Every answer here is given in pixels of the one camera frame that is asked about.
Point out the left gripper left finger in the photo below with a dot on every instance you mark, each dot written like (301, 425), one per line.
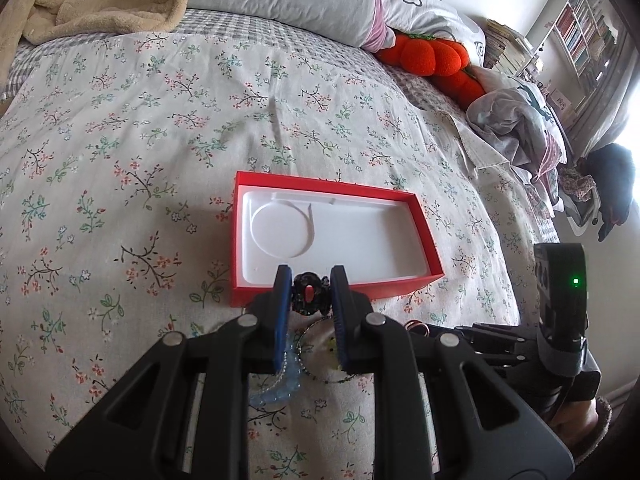
(180, 412)

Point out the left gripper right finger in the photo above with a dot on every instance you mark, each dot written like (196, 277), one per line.
(440, 412)

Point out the black flower hair clip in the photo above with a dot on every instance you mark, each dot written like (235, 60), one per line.
(311, 294)

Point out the gold spiral bangle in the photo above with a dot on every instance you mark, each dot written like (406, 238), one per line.
(417, 329)

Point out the red jewelry box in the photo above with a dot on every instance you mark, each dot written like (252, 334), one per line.
(380, 236)

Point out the right hand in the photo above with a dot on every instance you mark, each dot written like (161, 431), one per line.
(582, 426)

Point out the dark clothes pile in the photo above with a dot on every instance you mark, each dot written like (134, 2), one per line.
(599, 189)

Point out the crumpled grey clothes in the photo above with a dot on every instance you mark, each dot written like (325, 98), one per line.
(514, 118)

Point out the floral bed sheet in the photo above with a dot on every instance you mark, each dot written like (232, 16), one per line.
(121, 220)

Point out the stack of books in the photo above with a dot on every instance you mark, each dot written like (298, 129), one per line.
(507, 51)

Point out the white bookshelf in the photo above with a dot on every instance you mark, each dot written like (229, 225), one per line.
(586, 43)

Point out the orange pumpkin plush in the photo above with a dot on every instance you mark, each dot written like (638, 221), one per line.
(443, 62)

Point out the white printed pillow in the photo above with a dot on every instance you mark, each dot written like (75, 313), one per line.
(438, 19)

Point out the beige fleece blanket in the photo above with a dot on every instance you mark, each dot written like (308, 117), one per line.
(39, 21)

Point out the black tracker camera box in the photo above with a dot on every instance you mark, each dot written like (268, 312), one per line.
(560, 271)

